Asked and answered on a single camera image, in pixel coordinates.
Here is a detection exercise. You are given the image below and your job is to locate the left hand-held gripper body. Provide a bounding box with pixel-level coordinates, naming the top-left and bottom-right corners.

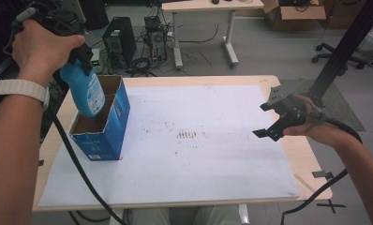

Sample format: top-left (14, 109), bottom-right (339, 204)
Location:
top-left (34, 0), bottom-right (94, 61)

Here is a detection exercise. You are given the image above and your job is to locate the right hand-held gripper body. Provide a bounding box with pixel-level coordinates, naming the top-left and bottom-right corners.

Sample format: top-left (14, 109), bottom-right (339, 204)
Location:
top-left (266, 82), bottom-right (308, 127)

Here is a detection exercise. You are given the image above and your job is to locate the blue bottle with white cap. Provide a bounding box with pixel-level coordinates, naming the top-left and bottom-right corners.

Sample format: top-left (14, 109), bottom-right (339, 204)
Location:
top-left (59, 59), bottom-right (107, 119)

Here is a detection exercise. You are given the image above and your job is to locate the blue cardboard box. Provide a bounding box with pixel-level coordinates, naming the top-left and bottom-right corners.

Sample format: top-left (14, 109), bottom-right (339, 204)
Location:
top-left (68, 74), bottom-right (132, 162)

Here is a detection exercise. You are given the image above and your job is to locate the person's right hand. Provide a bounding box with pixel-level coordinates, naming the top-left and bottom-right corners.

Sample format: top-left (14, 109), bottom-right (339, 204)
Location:
top-left (282, 94), bottom-right (349, 148)

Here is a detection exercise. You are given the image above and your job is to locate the person's left hand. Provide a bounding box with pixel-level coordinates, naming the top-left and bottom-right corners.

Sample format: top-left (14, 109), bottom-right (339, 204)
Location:
top-left (11, 19), bottom-right (86, 87)

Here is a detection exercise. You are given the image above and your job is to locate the small white device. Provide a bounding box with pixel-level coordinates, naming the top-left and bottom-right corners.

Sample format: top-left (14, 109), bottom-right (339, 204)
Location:
top-left (90, 47), bottom-right (101, 70)

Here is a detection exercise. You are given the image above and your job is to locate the black computer tower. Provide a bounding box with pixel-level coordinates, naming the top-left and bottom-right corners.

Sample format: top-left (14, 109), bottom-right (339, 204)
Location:
top-left (101, 16), bottom-right (138, 68)

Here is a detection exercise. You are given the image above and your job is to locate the white band wristwatch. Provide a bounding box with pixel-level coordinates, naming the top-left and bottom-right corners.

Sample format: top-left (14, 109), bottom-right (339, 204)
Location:
top-left (0, 78), bottom-right (51, 112)

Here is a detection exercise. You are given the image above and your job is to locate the grey tape strip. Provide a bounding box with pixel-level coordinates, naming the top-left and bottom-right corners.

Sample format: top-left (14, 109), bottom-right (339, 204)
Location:
top-left (311, 170), bottom-right (335, 180)

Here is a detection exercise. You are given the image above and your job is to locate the black office chair base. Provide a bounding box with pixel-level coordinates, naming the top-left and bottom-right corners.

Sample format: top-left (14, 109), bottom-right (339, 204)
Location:
top-left (311, 41), bottom-right (368, 70)

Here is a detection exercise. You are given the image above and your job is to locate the open computer chassis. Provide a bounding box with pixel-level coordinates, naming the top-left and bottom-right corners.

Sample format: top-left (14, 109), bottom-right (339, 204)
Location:
top-left (142, 14), bottom-right (170, 64)

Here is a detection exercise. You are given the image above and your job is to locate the white stained mat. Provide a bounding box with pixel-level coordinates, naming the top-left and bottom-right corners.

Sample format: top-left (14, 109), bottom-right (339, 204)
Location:
top-left (37, 83), bottom-right (301, 208)

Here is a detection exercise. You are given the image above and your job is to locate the brown cardboard box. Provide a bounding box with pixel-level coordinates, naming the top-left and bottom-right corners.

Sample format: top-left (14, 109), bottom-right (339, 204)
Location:
top-left (261, 0), bottom-right (327, 32)

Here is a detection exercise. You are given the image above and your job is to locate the person's right leg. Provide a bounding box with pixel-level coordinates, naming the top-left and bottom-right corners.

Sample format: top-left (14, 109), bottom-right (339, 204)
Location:
top-left (195, 205), bottom-right (243, 225)

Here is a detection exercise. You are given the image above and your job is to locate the person's leg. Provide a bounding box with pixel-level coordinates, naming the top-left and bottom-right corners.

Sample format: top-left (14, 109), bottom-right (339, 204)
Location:
top-left (129, 207), bottom-right (172, 225)
top-left (195, 205), bottom-right (243, 225)

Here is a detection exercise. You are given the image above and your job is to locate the white-legged wooden desk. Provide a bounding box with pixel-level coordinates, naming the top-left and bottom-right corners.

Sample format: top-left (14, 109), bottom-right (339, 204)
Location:
top-left (160, 0), bottom-right (265, 70)

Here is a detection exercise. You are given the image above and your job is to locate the person's left leg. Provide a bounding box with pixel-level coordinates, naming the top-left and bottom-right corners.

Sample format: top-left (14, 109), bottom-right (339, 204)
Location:
top-left (129, 207), bottom-right (172, 225)

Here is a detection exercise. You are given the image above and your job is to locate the grey cable plug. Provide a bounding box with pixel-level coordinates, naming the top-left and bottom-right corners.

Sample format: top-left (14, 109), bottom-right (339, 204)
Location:
top-left (14, 7), bottom-right (37, 23)

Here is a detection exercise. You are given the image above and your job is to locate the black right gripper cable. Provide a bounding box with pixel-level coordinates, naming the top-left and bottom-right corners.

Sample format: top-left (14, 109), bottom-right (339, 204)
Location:
top-left (280, 111), bottom-right (364, 225)

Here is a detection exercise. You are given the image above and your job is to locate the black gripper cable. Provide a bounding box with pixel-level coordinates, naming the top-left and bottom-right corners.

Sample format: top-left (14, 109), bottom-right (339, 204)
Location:
top-left (45, 107), bottom-right (127, 225)
top-left (280, 111), bottom-right (364, 225)

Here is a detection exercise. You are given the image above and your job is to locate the black metal stand post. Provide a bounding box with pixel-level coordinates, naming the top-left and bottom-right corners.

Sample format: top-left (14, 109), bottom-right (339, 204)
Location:
top-left (306, 0), bottom-right (373, 101)

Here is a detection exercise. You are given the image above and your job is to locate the thin black floor cable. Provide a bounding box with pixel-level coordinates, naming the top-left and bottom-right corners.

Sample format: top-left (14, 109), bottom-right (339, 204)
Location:
top-left (178, 22), bottom-right (221, 44)

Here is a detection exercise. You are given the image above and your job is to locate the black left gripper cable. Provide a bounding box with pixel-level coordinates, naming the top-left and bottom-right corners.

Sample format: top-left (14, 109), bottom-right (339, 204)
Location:
top-left (45, 107), bottom-right (127, 225)

